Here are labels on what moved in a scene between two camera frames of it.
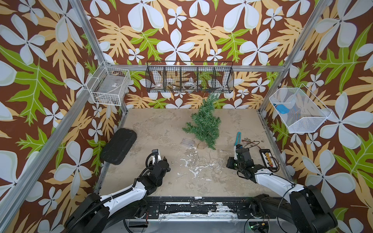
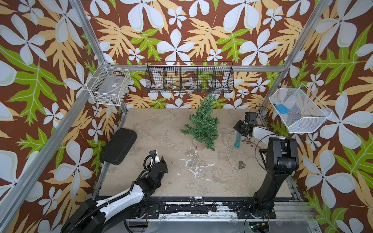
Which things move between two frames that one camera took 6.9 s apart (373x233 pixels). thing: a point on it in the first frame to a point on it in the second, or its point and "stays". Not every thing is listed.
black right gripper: [228, 162] to [236, 126]
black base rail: [187, 207] stays
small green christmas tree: [204, 124] stays
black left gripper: [164, 160] stays
